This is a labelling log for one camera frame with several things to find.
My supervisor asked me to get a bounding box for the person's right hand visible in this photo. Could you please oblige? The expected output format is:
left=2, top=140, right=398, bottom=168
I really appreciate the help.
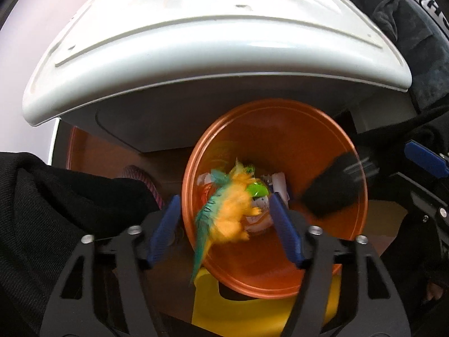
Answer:
left=423, top=281, right=444, bottom=303

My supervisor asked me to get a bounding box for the white plastic storage box lid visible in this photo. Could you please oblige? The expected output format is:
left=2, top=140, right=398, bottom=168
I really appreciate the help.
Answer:
left=22, top=0, right=413, bottom=127

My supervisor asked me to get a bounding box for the white storage box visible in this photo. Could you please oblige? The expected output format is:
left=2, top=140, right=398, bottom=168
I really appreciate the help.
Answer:
left=58, top=74, right=365, bottom=155

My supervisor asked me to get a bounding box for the orange plastic bin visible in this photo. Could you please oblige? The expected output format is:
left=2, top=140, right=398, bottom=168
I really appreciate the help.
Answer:
left=182, top=99, right=369, bottom=300

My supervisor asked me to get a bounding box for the dark jacket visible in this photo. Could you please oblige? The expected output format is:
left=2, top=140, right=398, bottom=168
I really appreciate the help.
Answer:
left=309, top=0, right=449, bottom=113

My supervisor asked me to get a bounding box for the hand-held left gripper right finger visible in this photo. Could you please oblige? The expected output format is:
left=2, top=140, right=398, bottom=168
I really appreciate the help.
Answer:
left=268, top=193, right=411, bottom=337

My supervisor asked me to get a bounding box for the white paper scrap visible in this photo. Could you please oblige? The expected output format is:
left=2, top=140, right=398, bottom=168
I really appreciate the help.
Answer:
left=268, top=172, right=292, bottom=206

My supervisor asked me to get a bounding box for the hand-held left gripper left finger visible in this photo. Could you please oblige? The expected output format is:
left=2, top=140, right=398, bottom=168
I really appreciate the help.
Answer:
left=41, top=194, right=183, bottom=337

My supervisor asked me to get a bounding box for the green snack bag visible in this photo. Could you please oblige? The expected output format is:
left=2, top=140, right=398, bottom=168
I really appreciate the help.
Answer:
left=246, top=182, right=270, bottom=198

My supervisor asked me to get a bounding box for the yellow plastic stool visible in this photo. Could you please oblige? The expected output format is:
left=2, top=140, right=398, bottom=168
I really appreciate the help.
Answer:
left=192, top=267, right=342, bottom=328

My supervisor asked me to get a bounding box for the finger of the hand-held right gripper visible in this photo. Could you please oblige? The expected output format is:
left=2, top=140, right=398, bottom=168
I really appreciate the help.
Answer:
left=403, top=140, right=449, bottom=179
left=409, top=178, right=449, bottom=243

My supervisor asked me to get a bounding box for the white cylindrical container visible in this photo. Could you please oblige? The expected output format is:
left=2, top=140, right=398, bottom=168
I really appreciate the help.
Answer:
left=246, top=197, right=276, bottom=234

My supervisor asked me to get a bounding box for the orange dinosaur toy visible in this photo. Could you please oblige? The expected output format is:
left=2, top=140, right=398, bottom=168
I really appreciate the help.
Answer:
left=189, top=160, right=264, bottom=285

